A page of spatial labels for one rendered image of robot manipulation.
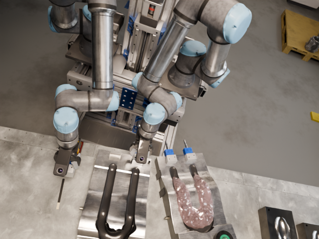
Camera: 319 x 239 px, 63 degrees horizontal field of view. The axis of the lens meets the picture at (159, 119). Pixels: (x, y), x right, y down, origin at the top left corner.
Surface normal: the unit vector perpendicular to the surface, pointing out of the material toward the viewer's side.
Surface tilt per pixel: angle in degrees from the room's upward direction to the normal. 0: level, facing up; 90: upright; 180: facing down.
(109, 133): 0
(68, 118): 1
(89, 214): 15
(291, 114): 0
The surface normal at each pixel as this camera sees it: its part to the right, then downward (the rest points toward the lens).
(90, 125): 0.24, -0.56
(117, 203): 0.25, -0.86
